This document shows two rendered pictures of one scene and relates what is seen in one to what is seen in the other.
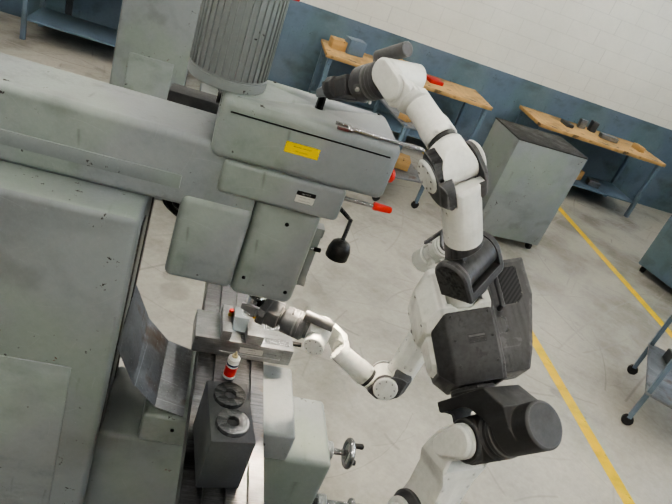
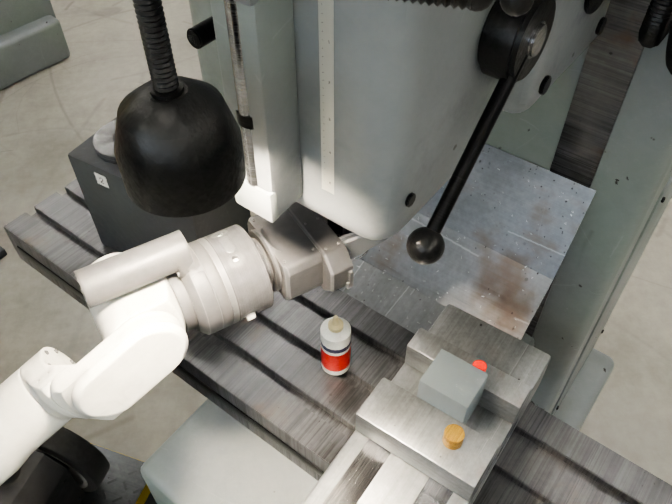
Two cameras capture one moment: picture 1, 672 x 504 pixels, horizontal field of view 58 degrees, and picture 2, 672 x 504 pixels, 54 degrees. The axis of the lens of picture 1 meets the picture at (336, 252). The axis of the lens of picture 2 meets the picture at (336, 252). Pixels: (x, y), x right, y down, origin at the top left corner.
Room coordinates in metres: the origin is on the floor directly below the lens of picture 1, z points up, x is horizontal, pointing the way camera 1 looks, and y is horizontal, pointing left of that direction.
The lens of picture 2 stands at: (1.97, -0.11, 1.71)
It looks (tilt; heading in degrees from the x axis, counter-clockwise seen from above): 48 degrees down; 144
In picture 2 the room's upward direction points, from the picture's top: straight up
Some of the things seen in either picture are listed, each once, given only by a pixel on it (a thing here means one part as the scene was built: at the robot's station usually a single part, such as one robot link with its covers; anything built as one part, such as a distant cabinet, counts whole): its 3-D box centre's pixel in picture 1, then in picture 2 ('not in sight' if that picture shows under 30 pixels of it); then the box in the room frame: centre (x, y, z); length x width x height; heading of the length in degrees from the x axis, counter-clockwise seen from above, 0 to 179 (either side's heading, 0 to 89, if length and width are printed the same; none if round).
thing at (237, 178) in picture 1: (281, 173); not in sight; (1.58, 0.22, 1.68); 0.34 x 0.24 x 0.10; 107
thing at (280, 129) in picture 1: (304, 133); not in sight; (1.59, 0.20, 1.81); 0.47 x 0.26 x 0.16; 107
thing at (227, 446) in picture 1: (223, 432); (166, 200); (1.24, 0.11, 1.03); 0.22 x 0.12 x 0.20; 24
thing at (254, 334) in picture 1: (254, 326); (424, 436); (1.75, 0.17, 1.02); 0.15 x 0.06 x 0.04; 19
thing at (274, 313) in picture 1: (279, 316); (269, 260); (1.58, 0.09, 1.22); 0.13 x 0.12 x 0.10; 175
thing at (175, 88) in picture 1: (195, 125); not in sight; (1.83, 0.57, 1.62); 0.20 x 0.09 x 0.21; 107
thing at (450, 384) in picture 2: (240, 319); (450, 390); (1.73, 0.23, 1.04); 0.06 x 0.05 x 0.06; 19
